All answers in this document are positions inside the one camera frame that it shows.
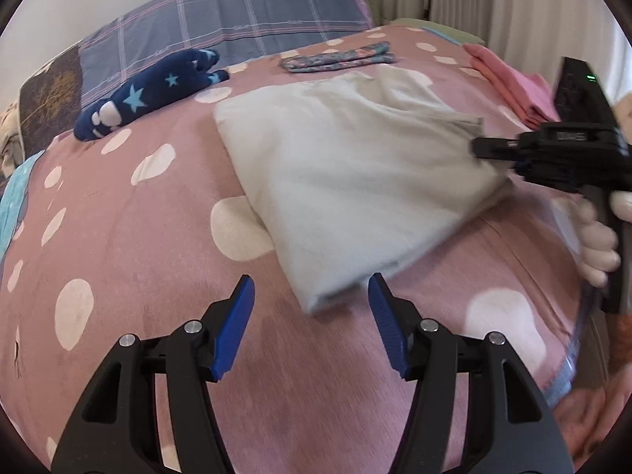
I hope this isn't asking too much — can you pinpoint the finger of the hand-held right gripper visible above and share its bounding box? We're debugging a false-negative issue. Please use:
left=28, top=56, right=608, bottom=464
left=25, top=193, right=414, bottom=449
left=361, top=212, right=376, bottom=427
left=471, top=135, right=531, bottom=161

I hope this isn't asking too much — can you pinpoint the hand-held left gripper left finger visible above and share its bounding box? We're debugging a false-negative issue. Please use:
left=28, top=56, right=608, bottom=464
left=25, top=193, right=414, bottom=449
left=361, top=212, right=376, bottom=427
left=52, top=274, right=256, bottom=474

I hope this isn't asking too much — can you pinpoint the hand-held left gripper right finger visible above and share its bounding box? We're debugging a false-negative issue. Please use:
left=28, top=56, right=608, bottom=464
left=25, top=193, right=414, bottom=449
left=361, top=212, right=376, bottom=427
left=368, top=273, right=574, bottom=474

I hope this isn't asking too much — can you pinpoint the white t-shirt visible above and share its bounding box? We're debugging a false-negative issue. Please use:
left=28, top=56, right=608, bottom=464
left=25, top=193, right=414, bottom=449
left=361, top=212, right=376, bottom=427
left=213, top=66, right=514, bottom=314

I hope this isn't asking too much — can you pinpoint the person's right hand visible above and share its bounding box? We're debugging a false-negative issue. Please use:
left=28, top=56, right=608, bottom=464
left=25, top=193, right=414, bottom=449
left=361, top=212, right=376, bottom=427
left=575, top=190, right=632, bottom=287

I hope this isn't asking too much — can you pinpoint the salmon pink folded cloth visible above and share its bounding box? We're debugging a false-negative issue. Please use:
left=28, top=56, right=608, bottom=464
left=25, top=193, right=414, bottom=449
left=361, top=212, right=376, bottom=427
left=464, top=43, right=564, bottom=132

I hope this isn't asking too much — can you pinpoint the pink polka-dot bedsheet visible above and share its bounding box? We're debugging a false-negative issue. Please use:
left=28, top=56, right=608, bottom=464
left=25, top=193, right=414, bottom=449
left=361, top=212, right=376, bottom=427
left=0, top=24, right=593, bottom=474

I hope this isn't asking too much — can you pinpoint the light green cloth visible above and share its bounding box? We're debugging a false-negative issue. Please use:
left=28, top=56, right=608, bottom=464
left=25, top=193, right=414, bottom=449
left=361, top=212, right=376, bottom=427
left=387, top=17, right=487, bottom=46

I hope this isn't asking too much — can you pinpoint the floral patterned cloth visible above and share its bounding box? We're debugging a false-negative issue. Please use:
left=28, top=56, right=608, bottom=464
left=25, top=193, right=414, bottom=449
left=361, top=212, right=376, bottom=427
left=280, top=41, right=398, bottom=75

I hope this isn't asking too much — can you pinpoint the light blue cloth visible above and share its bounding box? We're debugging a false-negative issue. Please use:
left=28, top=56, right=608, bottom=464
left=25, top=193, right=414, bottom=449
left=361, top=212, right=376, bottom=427
left=0, top=150, right=45, bottom=252

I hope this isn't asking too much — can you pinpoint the navy star-print garment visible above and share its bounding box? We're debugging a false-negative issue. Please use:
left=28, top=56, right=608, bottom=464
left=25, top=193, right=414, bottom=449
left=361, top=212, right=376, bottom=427
left=74, top=49, right=230, bottom=143

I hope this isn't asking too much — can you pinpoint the grey plaid pillow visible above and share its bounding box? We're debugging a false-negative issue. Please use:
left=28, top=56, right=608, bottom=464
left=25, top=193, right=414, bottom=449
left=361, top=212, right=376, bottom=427
left=79, top=0, right=373, bottom=109

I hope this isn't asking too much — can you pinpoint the dark tree-print pillow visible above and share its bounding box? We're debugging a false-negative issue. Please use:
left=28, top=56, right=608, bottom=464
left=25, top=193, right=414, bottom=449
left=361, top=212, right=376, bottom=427
left=19, top=42, right=87, bottom=159

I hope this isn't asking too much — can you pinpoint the beige crumpled cloth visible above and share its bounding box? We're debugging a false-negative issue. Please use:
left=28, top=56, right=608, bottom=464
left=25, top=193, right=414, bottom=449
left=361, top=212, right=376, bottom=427
left=0, top=103, right=25, bottom=179

